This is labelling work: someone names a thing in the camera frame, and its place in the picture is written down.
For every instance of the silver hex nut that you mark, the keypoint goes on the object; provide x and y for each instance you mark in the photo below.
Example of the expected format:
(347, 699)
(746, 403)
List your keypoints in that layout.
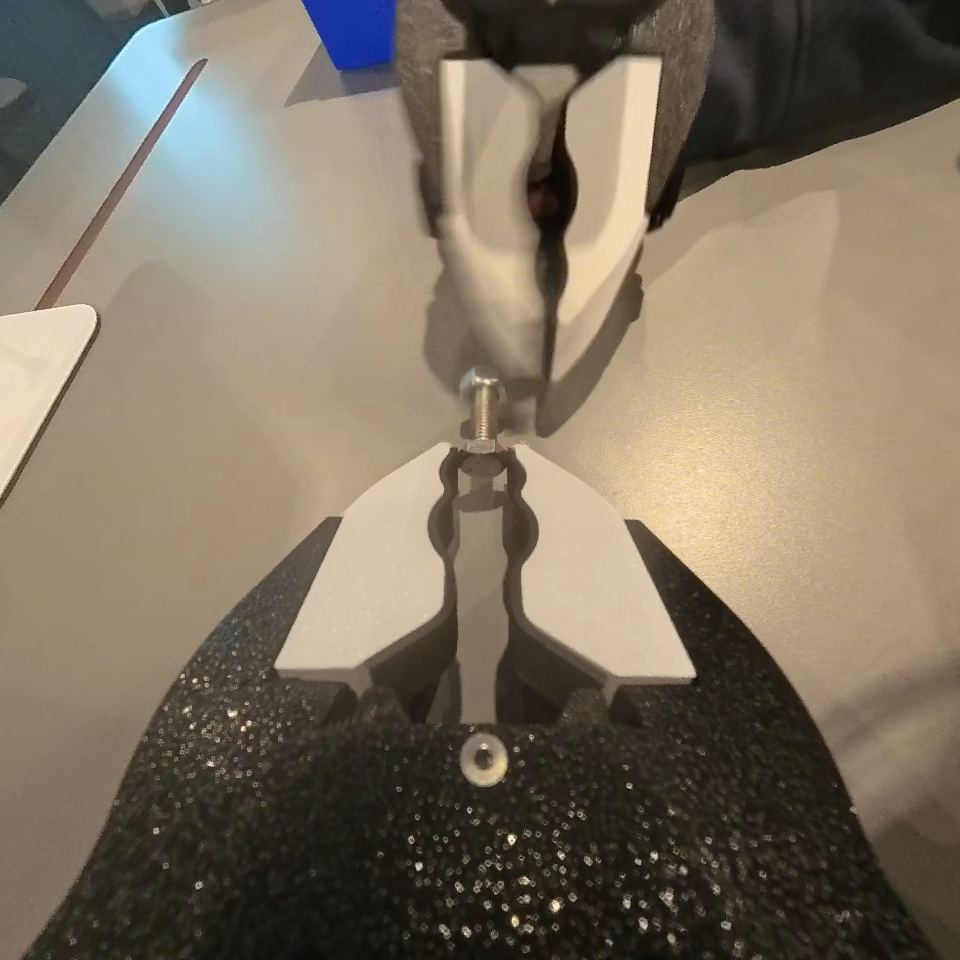
(487, 448)

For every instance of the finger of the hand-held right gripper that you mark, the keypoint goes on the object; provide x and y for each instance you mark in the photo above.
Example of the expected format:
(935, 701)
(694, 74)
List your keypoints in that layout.
(615, 165)
(480, 187)

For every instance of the person's right forearm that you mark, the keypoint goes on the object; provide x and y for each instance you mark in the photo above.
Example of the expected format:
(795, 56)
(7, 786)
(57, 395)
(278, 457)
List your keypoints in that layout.
(825, 75)

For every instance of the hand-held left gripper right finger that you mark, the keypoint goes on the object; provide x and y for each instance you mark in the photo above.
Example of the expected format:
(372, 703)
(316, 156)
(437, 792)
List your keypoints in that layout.
(592, 592)

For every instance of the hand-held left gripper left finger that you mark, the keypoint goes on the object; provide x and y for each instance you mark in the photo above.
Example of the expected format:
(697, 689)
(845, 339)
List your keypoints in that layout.
(367, 592)

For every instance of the silver hex bolt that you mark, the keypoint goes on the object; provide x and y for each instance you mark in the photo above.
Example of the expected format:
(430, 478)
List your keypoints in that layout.
(481, 416)

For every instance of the blue plastic bin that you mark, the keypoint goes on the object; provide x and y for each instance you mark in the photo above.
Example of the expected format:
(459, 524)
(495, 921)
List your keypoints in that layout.
(352, 30)

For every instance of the sign stand with white base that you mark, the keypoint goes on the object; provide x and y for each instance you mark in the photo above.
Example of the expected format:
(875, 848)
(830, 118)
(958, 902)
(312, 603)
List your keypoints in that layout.
(37, 375)

